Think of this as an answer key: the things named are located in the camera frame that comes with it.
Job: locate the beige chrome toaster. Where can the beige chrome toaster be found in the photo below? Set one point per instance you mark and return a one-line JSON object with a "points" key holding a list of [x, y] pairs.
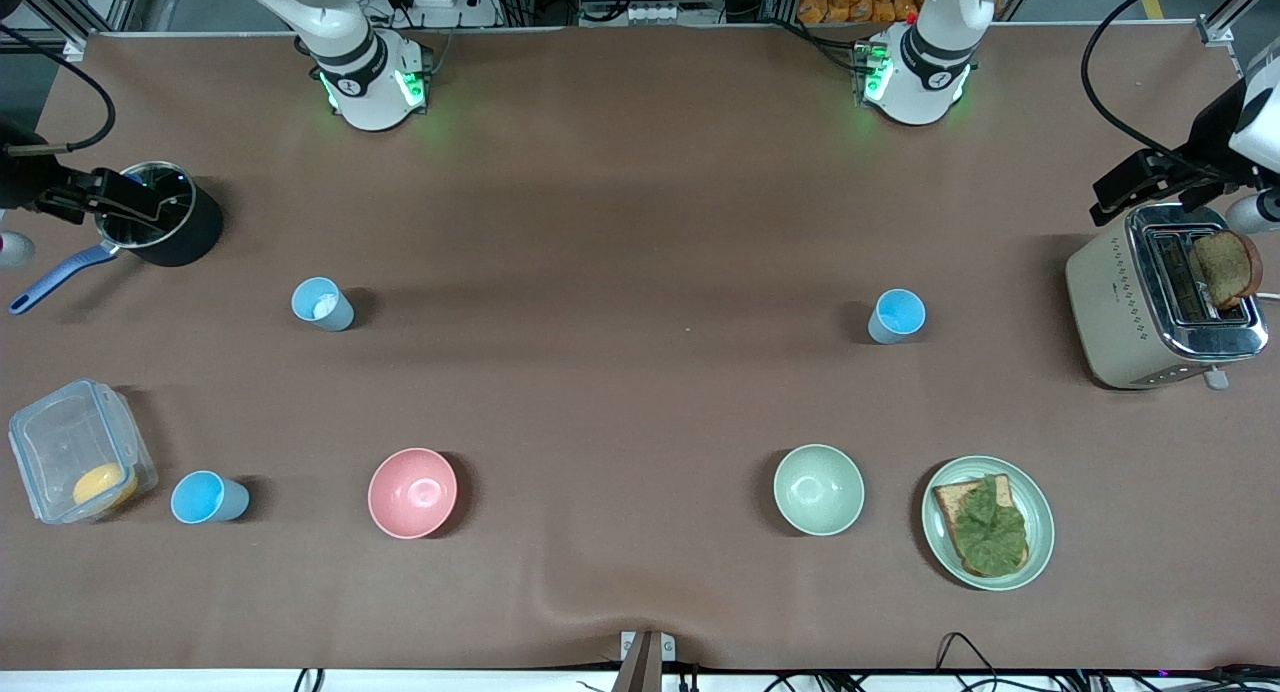
{"points": [[1110, 302]]}

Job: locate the brown table cover cloth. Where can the brown table cover cloth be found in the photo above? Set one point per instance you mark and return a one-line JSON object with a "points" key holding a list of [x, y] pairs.
{"points": [[640, 402]]}

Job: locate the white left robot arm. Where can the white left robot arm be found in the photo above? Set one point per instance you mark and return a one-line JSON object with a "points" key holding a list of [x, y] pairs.
{"points": [[915, 82]]}

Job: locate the light brown bread slice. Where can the light brown bread slice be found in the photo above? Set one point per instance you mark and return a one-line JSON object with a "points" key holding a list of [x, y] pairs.
{"points": [[948, 502]]}

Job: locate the dark toasted bread slice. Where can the dark toasted bread slice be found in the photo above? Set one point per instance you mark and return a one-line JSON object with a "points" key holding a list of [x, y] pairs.
{"points": [[1228, 267]]}

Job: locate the pale green plate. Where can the pale green plate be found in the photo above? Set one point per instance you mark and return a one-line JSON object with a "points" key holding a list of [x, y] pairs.
{"points": [[1040, 522]]}

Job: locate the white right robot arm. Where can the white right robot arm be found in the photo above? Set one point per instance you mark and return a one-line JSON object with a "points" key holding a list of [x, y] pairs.
{"points": [[365, 82]]}

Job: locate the blue cup holding white paper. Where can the blue cup holding white paper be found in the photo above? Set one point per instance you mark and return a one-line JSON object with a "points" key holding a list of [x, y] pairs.
{"points": [[322, 304]]}

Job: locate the yellow round food piece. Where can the yellow round food piece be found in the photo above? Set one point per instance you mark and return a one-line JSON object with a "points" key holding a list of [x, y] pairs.
{"points": [[103, 485]]}

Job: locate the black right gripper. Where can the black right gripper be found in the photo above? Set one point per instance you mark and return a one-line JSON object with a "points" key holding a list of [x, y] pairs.
{"points": [[20, 182]]}

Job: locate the glass lid blue knob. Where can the glass lid blue knob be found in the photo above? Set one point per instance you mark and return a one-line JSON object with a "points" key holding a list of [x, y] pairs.
{"points": [[160, 175]]}

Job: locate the pale green bowl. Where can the pale green bowl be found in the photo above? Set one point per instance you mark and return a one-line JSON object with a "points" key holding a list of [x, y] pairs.
{"points": [[818, 490]]}

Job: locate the aluminium frame rail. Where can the aluminium frame rail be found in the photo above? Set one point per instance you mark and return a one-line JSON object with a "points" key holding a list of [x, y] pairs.
{"points": [[80, 2], [1225, 27]]}

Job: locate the pink bowl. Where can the pink bowl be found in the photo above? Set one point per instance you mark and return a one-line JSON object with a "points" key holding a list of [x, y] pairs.
{"points": [[412, 492]]}

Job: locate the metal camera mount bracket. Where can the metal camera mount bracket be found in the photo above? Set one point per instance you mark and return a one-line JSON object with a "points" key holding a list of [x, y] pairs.
{"points": [[645, 652]]}

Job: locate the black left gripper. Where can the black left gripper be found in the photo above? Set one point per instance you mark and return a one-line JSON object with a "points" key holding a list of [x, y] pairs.
{"points": [[1203, 145]]}

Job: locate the green lettuce leaf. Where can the green lettuce leaf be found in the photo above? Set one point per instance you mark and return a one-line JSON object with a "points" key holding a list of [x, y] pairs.
{"points": [[990, 532]]}

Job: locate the clear plastic food container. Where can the clear plastic food container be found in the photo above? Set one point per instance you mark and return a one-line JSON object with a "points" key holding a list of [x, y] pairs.
{"points": [[60, 442]]}

